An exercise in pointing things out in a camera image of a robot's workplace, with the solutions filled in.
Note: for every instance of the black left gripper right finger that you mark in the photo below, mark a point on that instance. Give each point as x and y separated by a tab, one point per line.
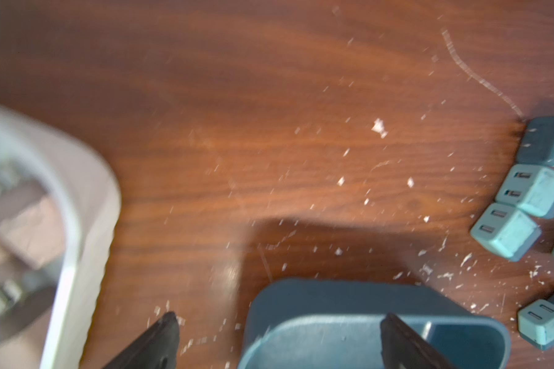
402	347

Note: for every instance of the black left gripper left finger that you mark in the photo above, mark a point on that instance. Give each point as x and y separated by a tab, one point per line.
155	348

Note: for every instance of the dark teal storage box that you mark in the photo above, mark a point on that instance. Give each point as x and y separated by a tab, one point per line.
303	323

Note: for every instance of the pink plug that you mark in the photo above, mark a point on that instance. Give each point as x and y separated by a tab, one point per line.
36	234

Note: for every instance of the white storage box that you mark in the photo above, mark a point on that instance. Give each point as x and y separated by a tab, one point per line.
46	314

